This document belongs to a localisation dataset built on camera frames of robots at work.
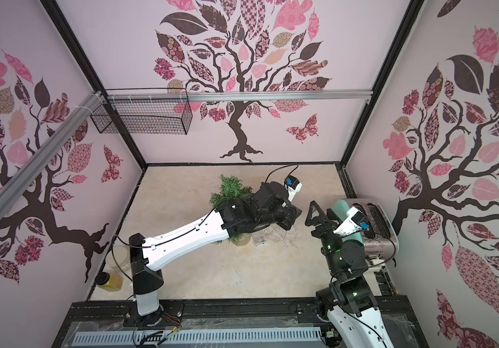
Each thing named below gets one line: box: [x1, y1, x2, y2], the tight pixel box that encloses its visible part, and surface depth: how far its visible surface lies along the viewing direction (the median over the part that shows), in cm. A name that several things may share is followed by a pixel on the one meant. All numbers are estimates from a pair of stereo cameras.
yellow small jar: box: [94, 271, 124, 292], surface depth 76 cm
